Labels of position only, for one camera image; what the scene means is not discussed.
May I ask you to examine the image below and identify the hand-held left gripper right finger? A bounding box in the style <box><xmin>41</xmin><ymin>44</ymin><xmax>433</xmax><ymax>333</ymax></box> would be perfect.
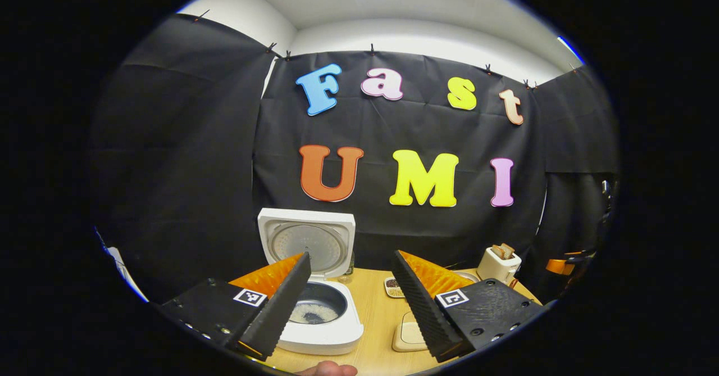
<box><xmin>392</xmin><ymin>250</ymin><xmax>547</xmax><ymax>364</ymax></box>

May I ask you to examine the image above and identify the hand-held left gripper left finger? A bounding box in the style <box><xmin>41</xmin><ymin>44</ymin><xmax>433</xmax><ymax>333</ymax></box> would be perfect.
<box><xmin>152</xmin><ymin>252</ymin><xmax>312</xmax><ymax>361</ymax></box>

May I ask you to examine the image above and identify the white rice cooker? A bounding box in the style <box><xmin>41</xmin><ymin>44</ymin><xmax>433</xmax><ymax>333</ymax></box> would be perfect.
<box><xmin>257</xmin><ymin>208</ymin><xmax>365</xmax><ymax>356</ymax></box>

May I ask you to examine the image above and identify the white toaster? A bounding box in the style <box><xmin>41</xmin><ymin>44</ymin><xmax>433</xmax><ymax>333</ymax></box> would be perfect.
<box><xmin>476</xmin><ymin>244</ymin><xmax>522</xmax><ymax>286</ymax></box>

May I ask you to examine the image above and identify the clear plastic water bottle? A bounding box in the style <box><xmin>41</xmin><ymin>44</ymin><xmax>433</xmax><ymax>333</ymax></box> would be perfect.
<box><xmin>339</xmin><ymin>251</ymin><xmax>356</xmax><ymax>284</ymax></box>

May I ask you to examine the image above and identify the black backdrop cloth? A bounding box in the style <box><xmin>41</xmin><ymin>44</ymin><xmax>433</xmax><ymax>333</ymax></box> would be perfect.
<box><xmin>90</xmin><ymin>13</ymin><xmax>621</xmax><ymax>303</ymax></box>

